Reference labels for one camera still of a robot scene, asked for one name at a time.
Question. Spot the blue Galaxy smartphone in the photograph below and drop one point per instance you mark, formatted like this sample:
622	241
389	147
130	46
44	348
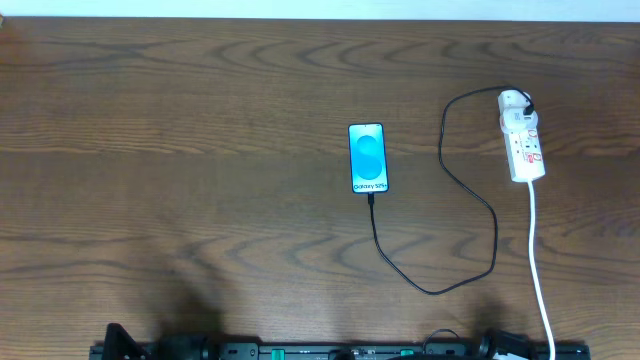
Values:
369	173

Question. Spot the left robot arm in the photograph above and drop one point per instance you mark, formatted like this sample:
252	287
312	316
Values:
119	345

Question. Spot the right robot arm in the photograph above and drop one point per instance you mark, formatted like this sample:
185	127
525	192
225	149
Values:
499	344

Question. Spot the white charger adapter plug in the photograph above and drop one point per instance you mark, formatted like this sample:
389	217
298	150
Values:
514	120

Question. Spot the white power strip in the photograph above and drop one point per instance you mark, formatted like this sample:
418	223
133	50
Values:
523	150

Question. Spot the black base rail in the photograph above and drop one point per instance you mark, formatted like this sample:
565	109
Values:
251	351

